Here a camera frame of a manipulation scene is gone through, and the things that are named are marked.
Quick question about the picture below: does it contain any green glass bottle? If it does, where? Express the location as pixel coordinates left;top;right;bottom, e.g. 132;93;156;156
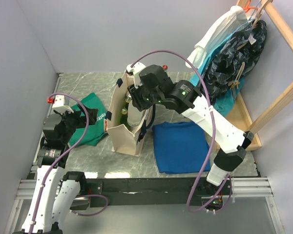
120;108;130;130
125;92;132;109

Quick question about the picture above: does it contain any orange clothes hanger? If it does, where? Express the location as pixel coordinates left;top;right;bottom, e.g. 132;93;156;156
243;0;258;13

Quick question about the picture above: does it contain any green glass bottle middle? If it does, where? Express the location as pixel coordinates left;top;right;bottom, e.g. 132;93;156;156
125;92;132;109

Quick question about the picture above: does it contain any white hanging shirt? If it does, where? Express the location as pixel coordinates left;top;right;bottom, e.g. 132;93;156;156
188;5;247;68

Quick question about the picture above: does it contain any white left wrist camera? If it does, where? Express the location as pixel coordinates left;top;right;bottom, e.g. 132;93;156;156
47;95;73;114

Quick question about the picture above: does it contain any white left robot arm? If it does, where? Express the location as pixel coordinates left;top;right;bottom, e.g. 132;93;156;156
18;107;98;234

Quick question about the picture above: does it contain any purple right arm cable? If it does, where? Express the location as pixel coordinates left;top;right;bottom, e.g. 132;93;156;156
130;50;233;213

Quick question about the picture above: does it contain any dark cola glass bottle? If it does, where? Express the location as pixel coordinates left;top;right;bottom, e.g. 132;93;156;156
162;65;168;71

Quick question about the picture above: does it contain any dark patterned hanging shirt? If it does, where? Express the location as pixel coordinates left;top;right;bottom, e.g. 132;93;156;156
203;20;268;105

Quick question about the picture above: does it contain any turquoise hanging shirt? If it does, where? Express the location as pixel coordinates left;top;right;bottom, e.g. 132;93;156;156
198;32;246;117

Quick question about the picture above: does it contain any green glass bottle front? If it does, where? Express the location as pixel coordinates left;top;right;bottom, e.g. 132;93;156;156
120;108;130;130

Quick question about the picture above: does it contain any wooden clothes rack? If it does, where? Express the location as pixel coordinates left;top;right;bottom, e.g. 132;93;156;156
224;0;293;153

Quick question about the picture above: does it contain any clear water bottle blue cap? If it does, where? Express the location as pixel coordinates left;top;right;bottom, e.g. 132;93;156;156
127;101;143;128

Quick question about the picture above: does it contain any blue folded t-shirt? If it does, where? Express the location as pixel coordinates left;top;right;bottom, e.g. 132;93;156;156
152;121;209;175

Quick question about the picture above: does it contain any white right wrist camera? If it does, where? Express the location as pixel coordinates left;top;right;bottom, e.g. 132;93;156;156
126;62;146;89

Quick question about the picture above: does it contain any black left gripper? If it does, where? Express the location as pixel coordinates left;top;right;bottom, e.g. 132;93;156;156
55;103;98;143

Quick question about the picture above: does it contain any green folded t-shirt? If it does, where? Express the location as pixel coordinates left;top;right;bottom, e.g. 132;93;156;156
68;92;108;148

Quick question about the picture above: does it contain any beige canvas tote bag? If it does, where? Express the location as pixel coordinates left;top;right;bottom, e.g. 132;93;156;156
105;73;154;156

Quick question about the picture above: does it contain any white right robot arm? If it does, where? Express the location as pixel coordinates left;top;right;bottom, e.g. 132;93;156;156
126;62;254;194

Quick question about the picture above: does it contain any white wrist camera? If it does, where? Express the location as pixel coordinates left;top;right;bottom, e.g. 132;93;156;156
47;95;73;114
126;62;146;89

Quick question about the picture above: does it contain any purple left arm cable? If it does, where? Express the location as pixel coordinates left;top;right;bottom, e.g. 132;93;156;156
26;92;109;234

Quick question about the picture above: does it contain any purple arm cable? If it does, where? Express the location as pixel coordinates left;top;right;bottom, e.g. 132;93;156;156
130;50;233;213
26;92;109;234

